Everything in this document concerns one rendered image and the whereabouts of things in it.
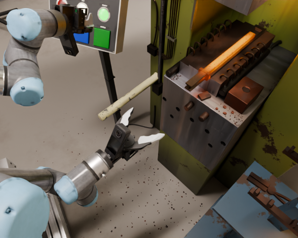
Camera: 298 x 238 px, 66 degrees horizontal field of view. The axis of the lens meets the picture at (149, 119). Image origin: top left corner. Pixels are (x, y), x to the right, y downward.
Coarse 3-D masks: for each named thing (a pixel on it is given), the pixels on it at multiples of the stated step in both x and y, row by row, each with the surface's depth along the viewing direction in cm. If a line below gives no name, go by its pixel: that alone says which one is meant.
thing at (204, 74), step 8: (240, 40) 98; (248, 40) 99; (232, 48) 96; (240, 48) 98; (224, 56) 93; (216, 64) 90; (200, 72) 87; (208, 72) 87; (192, 80) 85; (200, 80) 88; (192, 88) 86
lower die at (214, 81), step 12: (240, 24) 110; (216, 36) 104; (228, 36) 103; (240, 36) 101; (264, 36) 102; (204, 48) 100; (216, 48) 98; (228, 48) 97; (192, 60) 95; (204, 60) 94; (228, 60) 93; (180, 72) 100; (192, 72) 94; (216, 72) 90; (228, 72) 90; (204, 84) 93; (216, 84) 88; (216, 96) 93
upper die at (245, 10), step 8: (216, 0) 67; (224, 0) 65; (232, 0) 64; (240, 0) 62; (248, 0) 61; (256, 0) 62; (264, 0) 66; (232, 8) 65; (240, 8) 63; (248, 8) 62
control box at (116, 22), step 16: (64, 0) 98; (80, 0) 96; (96, 0) 94; (112, 0) 92; (128, 0) 97; (96, 16) 96; (112, 16) 94; (112, 32) 97; (96, 48) 102; (112, 48) 100
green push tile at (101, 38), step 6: (96, 30) 98; (102, 30) 97; (108, 30) 97; (96, 36) 99; (102, 36) 98; (108, 36) 98; (96, 42) 100; (102, 42) 100; (108, 42) 99; (108, 48) 100
